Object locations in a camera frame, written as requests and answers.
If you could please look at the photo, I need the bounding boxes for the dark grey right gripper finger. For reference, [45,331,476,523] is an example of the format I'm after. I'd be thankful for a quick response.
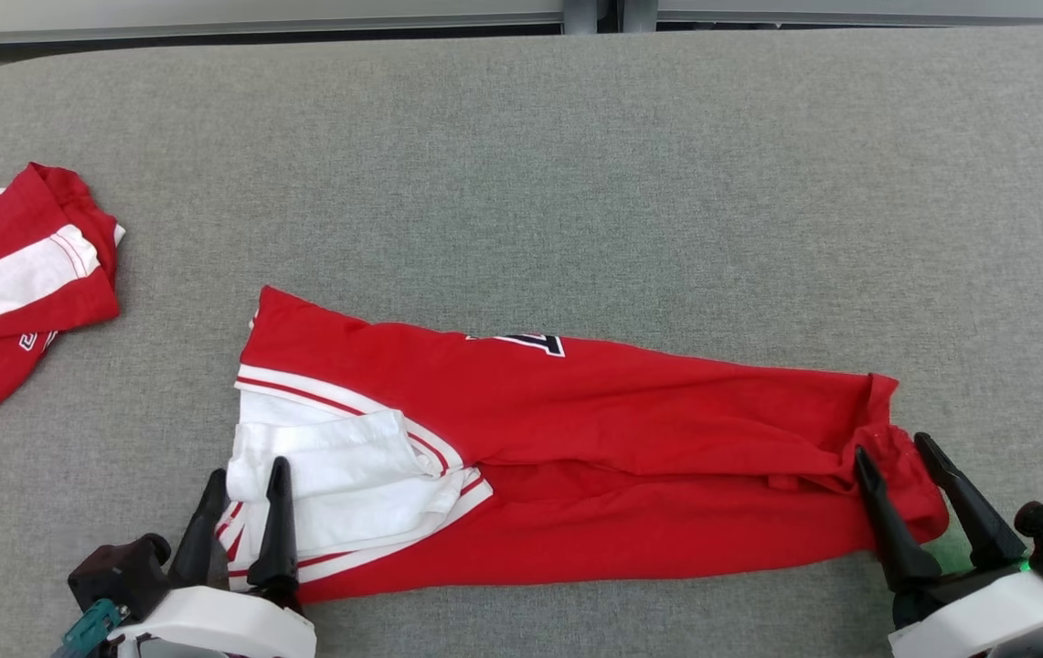
[914,432,1028,571]
[853,445,944,595]

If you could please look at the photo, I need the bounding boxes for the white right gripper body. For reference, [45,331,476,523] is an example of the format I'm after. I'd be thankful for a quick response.
[889,562,1043,658]

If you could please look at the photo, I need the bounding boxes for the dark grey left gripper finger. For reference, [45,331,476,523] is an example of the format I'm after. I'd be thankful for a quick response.
[167,469,229,589]
[247,456,303,609]

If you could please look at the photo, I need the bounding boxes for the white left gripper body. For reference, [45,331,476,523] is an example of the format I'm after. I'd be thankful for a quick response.
[110,585,317,658]

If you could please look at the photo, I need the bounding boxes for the red jersey with white trim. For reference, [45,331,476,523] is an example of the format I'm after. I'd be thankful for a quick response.
[215,285,950,604]

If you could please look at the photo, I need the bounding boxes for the teal cable connector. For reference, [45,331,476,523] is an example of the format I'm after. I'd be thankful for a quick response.
[50,599,124,658]

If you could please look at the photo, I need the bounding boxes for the grey partition base rail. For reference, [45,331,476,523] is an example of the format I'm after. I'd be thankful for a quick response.
[0,11,566,47]
[656,0,1043,26]

